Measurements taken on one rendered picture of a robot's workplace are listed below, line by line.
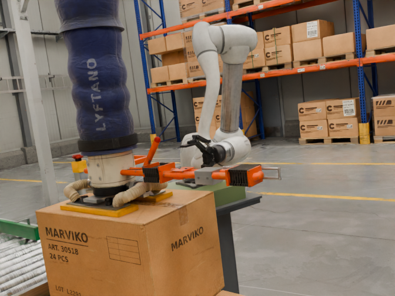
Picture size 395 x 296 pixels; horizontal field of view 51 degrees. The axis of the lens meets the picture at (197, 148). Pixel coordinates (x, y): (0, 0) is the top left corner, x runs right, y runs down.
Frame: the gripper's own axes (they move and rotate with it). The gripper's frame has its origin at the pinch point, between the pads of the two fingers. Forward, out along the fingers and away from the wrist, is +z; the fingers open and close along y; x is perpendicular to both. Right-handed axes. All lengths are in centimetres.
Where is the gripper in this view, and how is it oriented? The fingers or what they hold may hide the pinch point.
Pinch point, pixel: (186, 164)
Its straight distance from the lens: 155.7
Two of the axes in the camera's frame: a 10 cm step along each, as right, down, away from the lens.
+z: -6.1, 1.8, -7.7
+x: -7.9, 0.1, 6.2
